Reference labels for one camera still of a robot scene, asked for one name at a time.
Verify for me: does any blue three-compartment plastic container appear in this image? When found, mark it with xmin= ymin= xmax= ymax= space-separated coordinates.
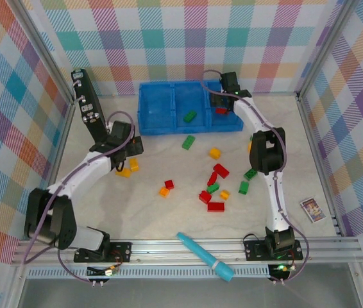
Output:
xmin=137 ymin=80 xmax=244 ymax=136

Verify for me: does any teal marker pen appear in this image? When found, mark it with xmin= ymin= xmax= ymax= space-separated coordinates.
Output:
xmin=176 ymin=232 xmax=235 ymax=283

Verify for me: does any small printed picture card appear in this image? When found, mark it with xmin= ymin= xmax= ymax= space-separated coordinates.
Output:
xmin=299 ymin=198 xmax=326 ymax=223

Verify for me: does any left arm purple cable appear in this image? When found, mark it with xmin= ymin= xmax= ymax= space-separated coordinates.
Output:
xmin=21 ymin=110 xmax=136 ymax=285

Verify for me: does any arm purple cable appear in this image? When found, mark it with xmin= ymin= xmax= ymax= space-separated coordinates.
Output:
xmin=199 ymin=69 xmax=312 ymax=285
xmin=21 ymin=110 xmax=136 ymax=285

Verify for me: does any aluminium side rail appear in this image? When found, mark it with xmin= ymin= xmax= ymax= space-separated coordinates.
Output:
xmin=48 ymin=104 xmax=76 ymax=185
xmin=296 ymin=92 xmax=348 ymax=237

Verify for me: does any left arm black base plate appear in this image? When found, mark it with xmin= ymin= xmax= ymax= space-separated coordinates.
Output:
xmin=73 ymin=241 xmax=133 ymax=264

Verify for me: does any aluminium front rail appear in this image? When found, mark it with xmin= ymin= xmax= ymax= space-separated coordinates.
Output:
xmin=10 ymin=236 xmax=363 ymax=267

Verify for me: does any aluminium frame post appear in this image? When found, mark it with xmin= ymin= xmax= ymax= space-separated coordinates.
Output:
xmin=295 ymin=0 xmax=362 ymax=97
xmin=13 ymin=0 xmax=76 ymax=108

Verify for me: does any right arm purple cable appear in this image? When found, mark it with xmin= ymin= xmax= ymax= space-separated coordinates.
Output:
xmin=199 ymin=69 xmax=312 ymax=285

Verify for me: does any grey slotted cable duct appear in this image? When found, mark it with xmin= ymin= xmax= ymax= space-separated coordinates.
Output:
xmin=26 ymin=265 xmax=271 ymax=280

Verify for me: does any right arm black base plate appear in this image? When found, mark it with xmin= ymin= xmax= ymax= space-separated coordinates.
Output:
xmin=243 ymin=237 xmax=304 ymax=262

